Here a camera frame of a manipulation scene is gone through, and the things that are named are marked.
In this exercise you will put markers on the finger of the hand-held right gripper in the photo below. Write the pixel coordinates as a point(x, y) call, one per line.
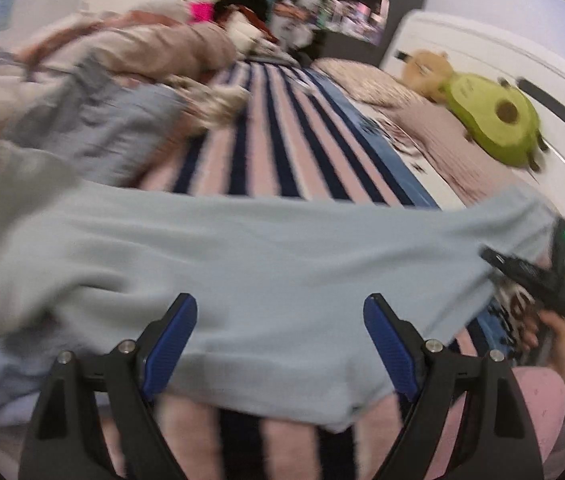
point(509, 266)

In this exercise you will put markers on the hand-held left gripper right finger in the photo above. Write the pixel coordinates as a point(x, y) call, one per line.
point(391, 350)

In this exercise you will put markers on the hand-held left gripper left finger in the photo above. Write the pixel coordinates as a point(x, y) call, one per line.
point(170, 347)

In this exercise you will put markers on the light blue pants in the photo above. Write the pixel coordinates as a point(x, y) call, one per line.
point(262, 270)

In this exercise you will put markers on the person's right hand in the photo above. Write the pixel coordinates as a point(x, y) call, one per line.
point(532, 332)

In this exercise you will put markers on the pink knitted pillow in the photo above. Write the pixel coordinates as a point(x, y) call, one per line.
point(452, 160)

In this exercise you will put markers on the green avocado plush toy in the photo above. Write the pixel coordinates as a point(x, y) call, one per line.
point(492, 120)

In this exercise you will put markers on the blue crumpled cloth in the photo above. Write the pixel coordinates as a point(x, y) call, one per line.
point(7, 375)

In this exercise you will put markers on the brown plush toy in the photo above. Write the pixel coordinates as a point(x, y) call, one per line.
point(425, 72)

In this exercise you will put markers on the striped pink navy blanket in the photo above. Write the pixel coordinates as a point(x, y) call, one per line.
point(272, 160)

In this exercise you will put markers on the white bed headboard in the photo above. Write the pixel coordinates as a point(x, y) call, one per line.
point(487, 45)

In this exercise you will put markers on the grey-blue garment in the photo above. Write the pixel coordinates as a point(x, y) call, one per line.
point(107, 130)

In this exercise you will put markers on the floral pillow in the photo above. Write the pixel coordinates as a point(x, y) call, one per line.
point(362, 82)

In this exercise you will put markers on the beige crumpled socks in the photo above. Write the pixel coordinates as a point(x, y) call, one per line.
point(220, 105)

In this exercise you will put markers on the pile of clothes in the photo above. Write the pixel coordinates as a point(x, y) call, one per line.
point(162, 45)

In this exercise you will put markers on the white puffy jacket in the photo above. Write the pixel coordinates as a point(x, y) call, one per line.
point(242, 32)

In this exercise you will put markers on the dark clothes pile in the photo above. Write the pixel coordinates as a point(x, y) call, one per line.
point(252, 2)

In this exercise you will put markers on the grey wall bookshelf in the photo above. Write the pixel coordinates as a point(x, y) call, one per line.
point(357, 0)

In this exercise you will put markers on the light blue wall poster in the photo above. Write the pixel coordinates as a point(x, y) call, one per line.
point(4, 12)

